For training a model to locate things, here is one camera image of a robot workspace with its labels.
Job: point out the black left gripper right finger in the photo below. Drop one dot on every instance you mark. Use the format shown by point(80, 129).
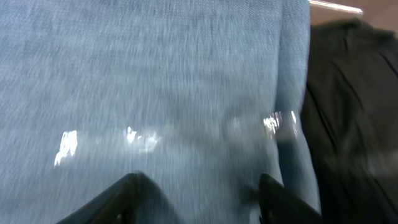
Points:
point(279, 206)

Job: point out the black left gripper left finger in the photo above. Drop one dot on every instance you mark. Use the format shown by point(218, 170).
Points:
point(117, 204)

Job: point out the black garment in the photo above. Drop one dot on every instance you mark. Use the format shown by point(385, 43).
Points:
point(349, 118)

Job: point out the blue denim jeans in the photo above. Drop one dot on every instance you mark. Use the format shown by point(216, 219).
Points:
point(198, 97)

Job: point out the clear plastic storage container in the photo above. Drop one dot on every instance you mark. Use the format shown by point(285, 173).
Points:
point(336, 7)

